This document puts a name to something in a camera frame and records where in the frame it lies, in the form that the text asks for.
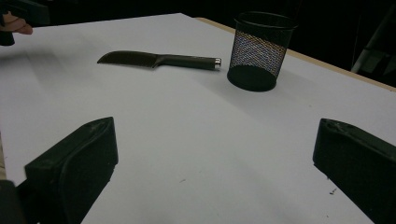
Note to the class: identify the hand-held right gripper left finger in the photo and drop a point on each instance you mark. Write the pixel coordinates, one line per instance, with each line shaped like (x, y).
(77, 161)

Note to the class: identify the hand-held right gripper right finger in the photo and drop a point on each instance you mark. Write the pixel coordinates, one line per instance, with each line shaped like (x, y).
(358, 161)

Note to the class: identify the dark kitchen knife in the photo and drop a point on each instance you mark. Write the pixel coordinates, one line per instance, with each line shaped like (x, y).
(174, 59)

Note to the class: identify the black mesh pen holder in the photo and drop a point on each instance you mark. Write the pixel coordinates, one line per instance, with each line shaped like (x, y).
(258, 53)

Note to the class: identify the grey metal stand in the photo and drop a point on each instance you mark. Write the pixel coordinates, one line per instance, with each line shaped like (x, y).
(376, 53)

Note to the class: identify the white table cover sheet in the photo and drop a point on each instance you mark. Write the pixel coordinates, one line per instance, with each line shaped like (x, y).
(186, 124)

